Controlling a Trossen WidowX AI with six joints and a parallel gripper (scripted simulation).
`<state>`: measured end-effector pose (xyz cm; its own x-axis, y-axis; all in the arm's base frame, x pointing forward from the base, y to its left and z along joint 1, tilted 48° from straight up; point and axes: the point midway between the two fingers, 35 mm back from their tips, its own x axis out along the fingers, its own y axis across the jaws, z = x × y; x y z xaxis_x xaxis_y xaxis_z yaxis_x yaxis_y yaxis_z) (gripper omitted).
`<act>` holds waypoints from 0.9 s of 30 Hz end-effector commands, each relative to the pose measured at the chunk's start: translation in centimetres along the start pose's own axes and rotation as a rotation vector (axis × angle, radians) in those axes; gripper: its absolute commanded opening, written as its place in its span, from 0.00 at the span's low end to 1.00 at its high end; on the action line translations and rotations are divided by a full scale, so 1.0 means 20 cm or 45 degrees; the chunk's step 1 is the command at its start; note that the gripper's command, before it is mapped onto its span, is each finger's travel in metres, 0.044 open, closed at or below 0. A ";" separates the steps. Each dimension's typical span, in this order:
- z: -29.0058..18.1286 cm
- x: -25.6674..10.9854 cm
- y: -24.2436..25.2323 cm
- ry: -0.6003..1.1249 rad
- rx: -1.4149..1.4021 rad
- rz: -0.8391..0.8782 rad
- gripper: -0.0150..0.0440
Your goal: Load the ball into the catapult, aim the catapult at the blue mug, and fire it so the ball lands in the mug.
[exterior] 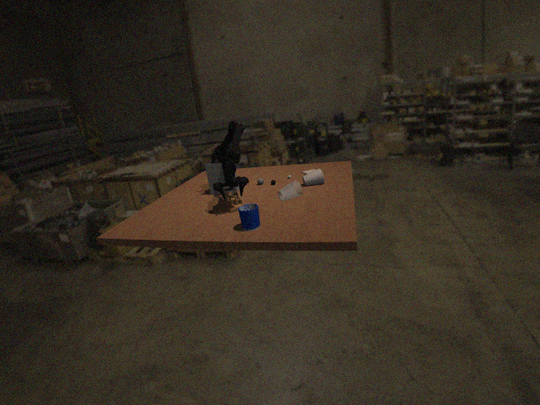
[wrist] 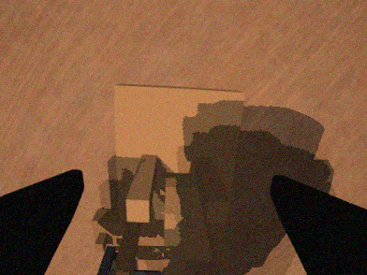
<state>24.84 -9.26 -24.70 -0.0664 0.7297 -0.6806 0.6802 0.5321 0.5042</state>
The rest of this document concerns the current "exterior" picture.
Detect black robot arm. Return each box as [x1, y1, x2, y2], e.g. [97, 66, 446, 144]
[211, 121, 244, 188]

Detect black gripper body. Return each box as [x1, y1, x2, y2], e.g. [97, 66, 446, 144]
[214, 172, 249, 191]

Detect blue mug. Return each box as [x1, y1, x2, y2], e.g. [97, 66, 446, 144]
[238, 204, 260, 231]

